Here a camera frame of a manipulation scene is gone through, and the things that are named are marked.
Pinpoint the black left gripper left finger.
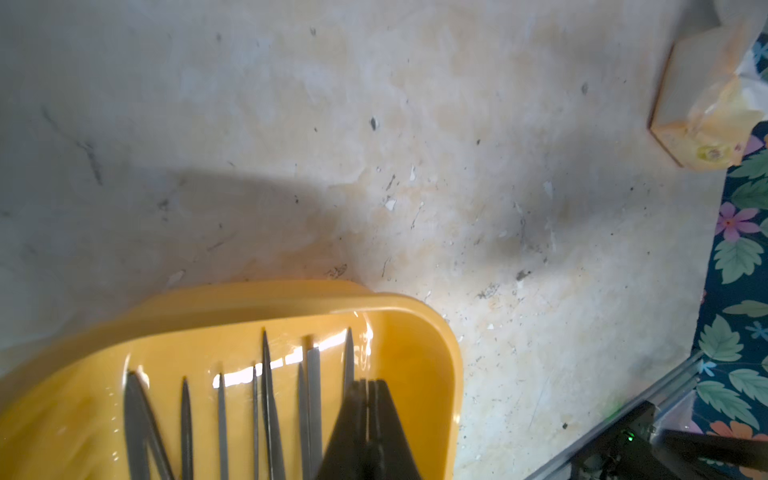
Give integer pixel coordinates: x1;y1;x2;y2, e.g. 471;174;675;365
316;380;368;479

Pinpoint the yellow tissue pack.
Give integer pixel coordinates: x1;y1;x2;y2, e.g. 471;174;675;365
650;17;763;171

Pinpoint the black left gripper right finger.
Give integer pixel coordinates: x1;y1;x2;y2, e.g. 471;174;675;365
371;380;421;479

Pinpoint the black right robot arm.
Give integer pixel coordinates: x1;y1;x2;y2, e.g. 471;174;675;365
564;401;767;479

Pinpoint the file tool yellow black handle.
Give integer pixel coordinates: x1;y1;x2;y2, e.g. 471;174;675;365
123;371;175;479

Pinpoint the yellow plastic storage tray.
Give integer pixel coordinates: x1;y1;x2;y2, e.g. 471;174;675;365
1;280;462;479

